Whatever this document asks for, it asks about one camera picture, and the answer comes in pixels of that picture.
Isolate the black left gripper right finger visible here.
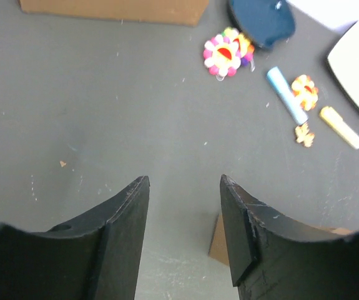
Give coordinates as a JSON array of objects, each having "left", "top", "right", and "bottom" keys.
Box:
[{"left": 220, "top": 175, "right": 359, "bottom": 299}]

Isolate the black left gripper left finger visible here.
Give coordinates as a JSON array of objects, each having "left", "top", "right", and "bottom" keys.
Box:
[{"left": 0, "top": 176, "right": 150, "bottom": 299}]

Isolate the brown cardboard box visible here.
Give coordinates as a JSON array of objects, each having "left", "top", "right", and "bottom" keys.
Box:
[
  {"left": 19, "top": 0, "right": 209, "bottom": 27},
  {"left": 209, "top": 212, "right": 353, "bottom": 266}
]

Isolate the closed brown cardboard box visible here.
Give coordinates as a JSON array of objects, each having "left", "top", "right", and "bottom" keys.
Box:
[{"left": 19, "top": 0, "right": 209, "bottom": 27}]

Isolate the small brown leaf toy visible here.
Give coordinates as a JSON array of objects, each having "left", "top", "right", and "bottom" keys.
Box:
[{"left": 295, "top": 122, "right": 315, "bottom": 148}]

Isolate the yellow chalk stick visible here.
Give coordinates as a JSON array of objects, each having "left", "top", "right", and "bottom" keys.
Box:
[{"left": 319, "top": 106, "right": 359, "bottom": 149}]

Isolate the orange flower plush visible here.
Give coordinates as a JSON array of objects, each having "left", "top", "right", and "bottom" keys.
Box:
[{"left": 291, "top": 74, "right": 318, "bottom": 111}]

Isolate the blue chalk stick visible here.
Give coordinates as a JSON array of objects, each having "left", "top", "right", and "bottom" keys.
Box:
[{"left": 266, "top": 66, "right": 308, "bottom": 126}]

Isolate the rainbow flower plush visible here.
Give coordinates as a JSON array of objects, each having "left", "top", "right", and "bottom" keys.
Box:
[{"left": 222, "top": 27, "right": 255, "bottom": 72}]

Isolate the dark blue ceramic bowl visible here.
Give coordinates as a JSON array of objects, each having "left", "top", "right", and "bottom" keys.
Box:
[{"left": 227, "top": 0, "right": 296, "bottom": 50}]

